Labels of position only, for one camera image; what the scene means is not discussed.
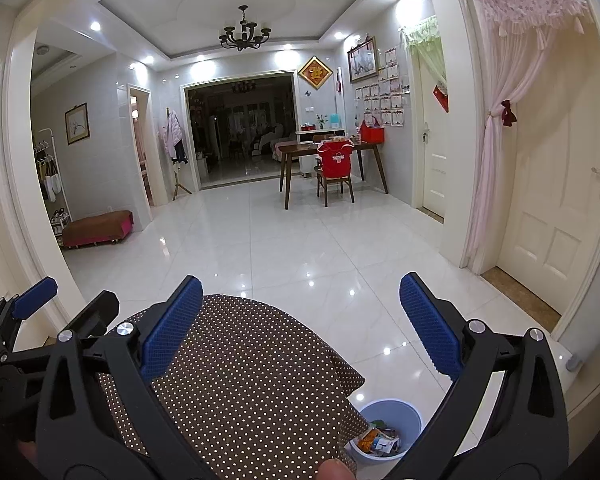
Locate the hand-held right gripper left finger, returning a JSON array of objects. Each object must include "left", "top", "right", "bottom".
[{"left": 34, "top": 275, "right": 216, "bottom": 480}]

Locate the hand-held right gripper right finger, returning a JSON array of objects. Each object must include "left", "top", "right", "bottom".
[{"left": 398, "top": 272, "right": 570, "bottom": 480}]

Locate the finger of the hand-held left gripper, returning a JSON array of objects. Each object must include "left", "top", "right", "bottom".
[
  {"left": 5, "top": 290, "right": 120, "bottom": 368},
  {"left": 0, "top": 276, "right": 59, "bottom": 356}
]

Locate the blue trash bin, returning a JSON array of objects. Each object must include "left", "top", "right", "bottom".
[{"left": 350, "top": 399, "right": 423, "bottom": 465}]

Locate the person's right hand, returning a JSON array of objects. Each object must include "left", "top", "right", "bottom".
[{"left": 316, "top": 459, "right": 356, "bottom": 480}]

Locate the red upholstered bench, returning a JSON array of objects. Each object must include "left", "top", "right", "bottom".
[{"left": 61, "top": 210, "right": 133, "bottom": 249}]

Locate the brown polka dot tablecloth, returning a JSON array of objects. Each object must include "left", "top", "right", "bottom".
[{"left": 97, "top": 294, "right": 368, "bottom": 480}]

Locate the white hanging bag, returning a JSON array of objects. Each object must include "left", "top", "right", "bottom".
[{"left": 40, "top": 172, "right": 63, "bottom": 203}]

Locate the wooden coat stand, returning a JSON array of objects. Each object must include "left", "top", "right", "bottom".
[{"left": 171, "top": 160, "right": 193, "bottom": 202}]

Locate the narrow white door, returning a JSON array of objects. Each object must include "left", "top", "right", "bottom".
[{"left": 417, "top": 55, "right": 448, "bottom": 218}]

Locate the white coat rack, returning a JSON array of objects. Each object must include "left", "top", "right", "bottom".
[{"left": 32, "top": 127, "right": 73, "bottom": 248}]

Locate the wooden chair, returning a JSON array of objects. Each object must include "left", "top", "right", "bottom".
[{"left": 314, "top": 140, "right": 356, "bottom": 207}]

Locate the wide white panel door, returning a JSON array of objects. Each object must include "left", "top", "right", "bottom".
[{"left": 495, "top": 30, "right": 600, "bottom": 313}]

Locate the small framed painting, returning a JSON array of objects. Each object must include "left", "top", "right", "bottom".
[{"left": 64, "top": 102, "right": 90, "bottom": 146}]

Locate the pink hanging jacket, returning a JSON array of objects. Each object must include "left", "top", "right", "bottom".
[{"left": 161, "top": 110, "right": 187, "bottom": 163}]

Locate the red chair cover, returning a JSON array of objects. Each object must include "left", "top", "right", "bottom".
[{"left": 316, "top": 141, "right": 355, "bottom": 179}]

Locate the red basket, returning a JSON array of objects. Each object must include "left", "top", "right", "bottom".
[{"left": 360, "top": 115, "right": 387, "bottom": 145}]

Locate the white armchair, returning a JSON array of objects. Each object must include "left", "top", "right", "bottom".
[{"left": 252, "top": 132, "right": 281, "bottom": 156}]

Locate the wooden dining table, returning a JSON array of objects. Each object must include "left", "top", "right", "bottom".
[{"left": 279, "top": 141, "right": 390, "bottom": 210}]

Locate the white sideboard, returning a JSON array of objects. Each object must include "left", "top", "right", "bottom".
[{"left": 295, "top": 130, "right": 348, "bottom": 178}]

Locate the large framed picture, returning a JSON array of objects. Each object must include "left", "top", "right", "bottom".
[{"left": 347, "top": 36, "right": 379, "bottom": 84}]

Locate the green door curtain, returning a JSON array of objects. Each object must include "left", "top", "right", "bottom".
[{"left": 399, "top": 16, "right": 441, "bottom": 91}]

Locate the black chandelier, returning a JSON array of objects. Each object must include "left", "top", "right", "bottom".
[{"left": 218, "top": 6, "right": 272, "bottom": 52}]

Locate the pink door curtain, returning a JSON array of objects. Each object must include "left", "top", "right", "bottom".
[{"left": 462, "top": 0, "right": 596, "bottom": 273}]

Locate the group of wall certificates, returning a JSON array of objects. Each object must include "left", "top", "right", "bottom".
[{"left": 354, "top": 47, "right": 412, "bottom": 127}]

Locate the red diamond wall decoration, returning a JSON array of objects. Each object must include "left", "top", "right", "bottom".
[{"left": 297, "top": 55, "right": 333, "bottom": 92}]

